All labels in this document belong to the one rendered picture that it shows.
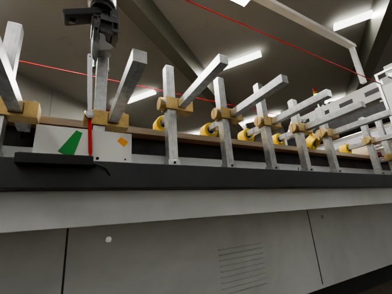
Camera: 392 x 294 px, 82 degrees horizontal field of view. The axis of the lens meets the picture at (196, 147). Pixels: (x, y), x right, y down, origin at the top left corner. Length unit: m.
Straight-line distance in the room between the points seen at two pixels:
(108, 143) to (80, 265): 0.43
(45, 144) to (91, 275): 0.47
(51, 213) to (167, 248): 0.47
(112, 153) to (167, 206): 0.25
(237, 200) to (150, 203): 0.36
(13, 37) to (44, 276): 0.73
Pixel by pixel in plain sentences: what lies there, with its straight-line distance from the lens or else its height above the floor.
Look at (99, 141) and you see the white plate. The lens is 0.75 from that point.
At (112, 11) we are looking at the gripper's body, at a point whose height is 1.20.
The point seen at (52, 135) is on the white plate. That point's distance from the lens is 0.75.
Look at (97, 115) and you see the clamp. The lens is 0.78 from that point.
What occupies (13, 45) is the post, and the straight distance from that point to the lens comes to 0.90.
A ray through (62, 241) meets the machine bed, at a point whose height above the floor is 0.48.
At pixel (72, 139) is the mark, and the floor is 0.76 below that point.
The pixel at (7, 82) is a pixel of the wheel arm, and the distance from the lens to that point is 0.65.
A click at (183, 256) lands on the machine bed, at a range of 1.04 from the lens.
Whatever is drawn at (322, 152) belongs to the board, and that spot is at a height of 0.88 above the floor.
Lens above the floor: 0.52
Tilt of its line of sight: 17 degrees up
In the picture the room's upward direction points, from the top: 4 degrees counter-clockwise
